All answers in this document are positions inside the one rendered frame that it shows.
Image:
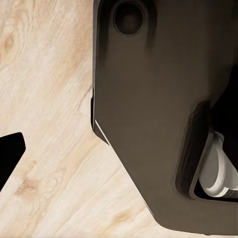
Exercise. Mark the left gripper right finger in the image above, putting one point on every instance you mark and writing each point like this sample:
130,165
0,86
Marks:
230,148

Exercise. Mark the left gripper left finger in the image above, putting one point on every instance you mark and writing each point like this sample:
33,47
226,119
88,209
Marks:
12,147

